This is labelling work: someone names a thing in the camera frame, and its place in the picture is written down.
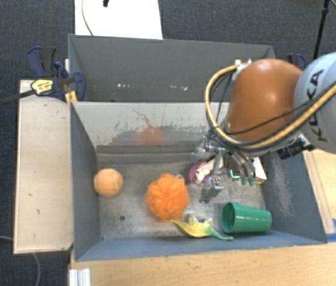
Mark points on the purple and white toy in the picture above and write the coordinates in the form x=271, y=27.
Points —
x=199, y=171

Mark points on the orange ball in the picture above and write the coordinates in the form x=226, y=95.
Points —
x=108, y=182

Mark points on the orange mesh bath sponge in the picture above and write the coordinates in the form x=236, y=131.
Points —
x=168, y=197

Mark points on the green plastic cup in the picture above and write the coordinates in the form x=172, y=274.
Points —
x=247, y=218

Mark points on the yellow-green toy dinosaur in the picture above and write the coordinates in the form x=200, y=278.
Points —
x=199, y=228

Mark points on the pale wood board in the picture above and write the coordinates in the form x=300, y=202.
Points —
x=44, y=174

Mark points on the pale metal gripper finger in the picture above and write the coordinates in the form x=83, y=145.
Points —
x=207, y=194
x=218, y=185

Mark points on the grey metal bin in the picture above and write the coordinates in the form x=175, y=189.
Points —
x=144, y=70

